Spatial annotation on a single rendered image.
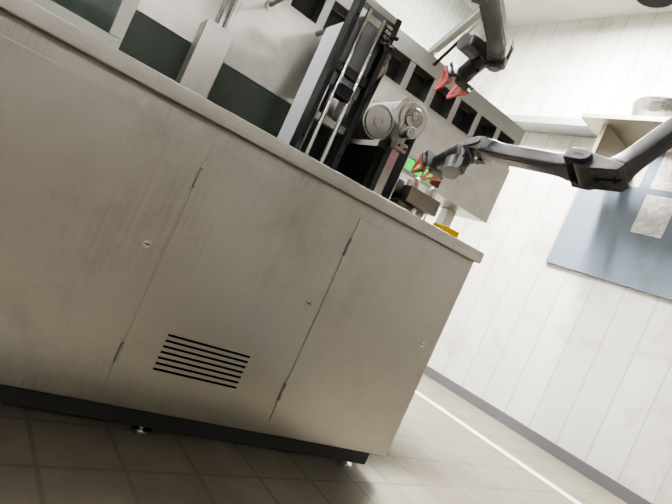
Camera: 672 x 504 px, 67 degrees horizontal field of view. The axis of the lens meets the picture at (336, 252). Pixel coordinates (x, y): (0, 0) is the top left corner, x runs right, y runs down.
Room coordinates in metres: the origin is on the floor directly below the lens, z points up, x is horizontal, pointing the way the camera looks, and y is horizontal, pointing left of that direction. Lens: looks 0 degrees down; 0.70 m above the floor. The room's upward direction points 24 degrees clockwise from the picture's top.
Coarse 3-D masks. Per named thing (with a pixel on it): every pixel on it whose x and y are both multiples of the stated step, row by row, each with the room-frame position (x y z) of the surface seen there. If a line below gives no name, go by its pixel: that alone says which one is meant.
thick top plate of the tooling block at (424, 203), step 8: (400, 192) 1.92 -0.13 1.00; (408, 192) 1.88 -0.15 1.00; (416, 192) 1.89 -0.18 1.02; (400, 200) 1.93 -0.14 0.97; (408, 200) 1.88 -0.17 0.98; (416, 200) 1.90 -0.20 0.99; (424, 200) 1.92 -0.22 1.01; (432, 200) 1.94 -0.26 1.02; (424, 208) 1.93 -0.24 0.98; (432, 208) 1.95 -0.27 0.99; (432, 216) 1.97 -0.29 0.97
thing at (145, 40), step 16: (144, 16) 1.66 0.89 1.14; (128, 32) 1.65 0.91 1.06; (144, 32) 1.67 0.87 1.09; (160, 32) 1.69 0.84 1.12; (128, 48) 1.66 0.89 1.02; (144, 48) 1.68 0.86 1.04; (160, 48) 1.70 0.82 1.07; (176, 48) 1.73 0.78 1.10; (160, 64) 1.71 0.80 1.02; (176, 64) 1.74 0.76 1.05; (224, 64) 1.82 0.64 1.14; (224, 80) 1.83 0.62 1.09; (240, 80) 1.85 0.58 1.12; (208, 96) 1.81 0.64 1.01; (224, 96) 1.84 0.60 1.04; (240, 96) 1.87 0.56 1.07; (256, 96) 1.90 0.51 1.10; (272, 96) 1.93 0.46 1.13; (240, 112) 1.88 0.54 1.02; (256, 112) 1.91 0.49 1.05; (272, 112) 1.94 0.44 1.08; (272, 128) 1.95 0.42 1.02; (320, 128) 2.05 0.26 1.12; (320, 144) 2.06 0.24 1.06
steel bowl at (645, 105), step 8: (648, 96) 3.26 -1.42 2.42; (656, 96) 3.22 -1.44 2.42; (664, 96) 3.18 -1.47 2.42; (632, 104) 3.43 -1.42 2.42; (640, 104) 3.31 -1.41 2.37; (648, 104) 3.25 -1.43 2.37; (656, 104) 3.21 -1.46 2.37; (664, 104) 3.18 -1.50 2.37; (632, 112) 3.41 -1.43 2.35; (640, 112) 3.31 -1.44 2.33; (648, 112) 3.26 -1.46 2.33; (656, 112) 3.22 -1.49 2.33; (664, 112) 3.19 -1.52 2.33
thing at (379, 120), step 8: (376, 104) 1.77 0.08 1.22; (368, 112) 1.76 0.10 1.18; (376, 112) 1.78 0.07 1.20; (384, 112) 1.80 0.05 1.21; (368, 120) 1.77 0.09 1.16; (376, 120) 1.78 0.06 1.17; (384, 120) 1.80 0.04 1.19; (392, 120) 1.81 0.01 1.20; (368, 128) 1.77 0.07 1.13; (376, 128) 1.80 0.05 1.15; (384, 128) 1.81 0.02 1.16; (392, 128) 1.82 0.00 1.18; (376, 136) 1.80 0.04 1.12; (384, 136) 1.81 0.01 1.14
